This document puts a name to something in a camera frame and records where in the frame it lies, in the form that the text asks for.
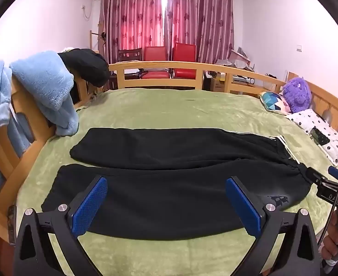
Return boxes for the red chair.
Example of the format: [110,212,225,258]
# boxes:
[142,46,171,80]
[171,43,197,80]

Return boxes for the pile of boxes and papers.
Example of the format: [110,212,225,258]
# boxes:
[204,47,285,93]

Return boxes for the green fleece blanket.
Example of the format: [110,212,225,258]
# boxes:
[15,88,338,276]

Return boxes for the black phone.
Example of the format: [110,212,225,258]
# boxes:
[309,127,331,146]

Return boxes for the white floral pillow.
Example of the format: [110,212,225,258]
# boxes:
[286,109,338,167]

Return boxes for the black cable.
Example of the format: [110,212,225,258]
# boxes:
[317,149,338,245]

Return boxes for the person's right hand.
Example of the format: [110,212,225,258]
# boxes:
[321,213,338,262]

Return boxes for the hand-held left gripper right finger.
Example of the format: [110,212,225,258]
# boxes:
[226,177,323,276]

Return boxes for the black jacket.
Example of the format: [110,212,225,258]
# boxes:
[57,49,111,88]

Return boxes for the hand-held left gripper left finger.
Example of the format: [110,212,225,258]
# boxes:
[14,175,109,276]

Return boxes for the geometric patterned pillow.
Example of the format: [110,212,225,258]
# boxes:
[259,91,292,116]

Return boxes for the dark wooden chair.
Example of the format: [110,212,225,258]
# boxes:
[118,48,143,64]

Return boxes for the wooden bed frame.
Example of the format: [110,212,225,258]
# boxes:
[0,60,338,276]

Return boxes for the black pants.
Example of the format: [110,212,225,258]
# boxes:
[41,127,313,240]

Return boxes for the purple plush toy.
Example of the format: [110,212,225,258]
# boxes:
[282,77,312,114]

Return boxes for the wooden coat rack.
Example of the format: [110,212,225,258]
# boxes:
[90,30,107,56]

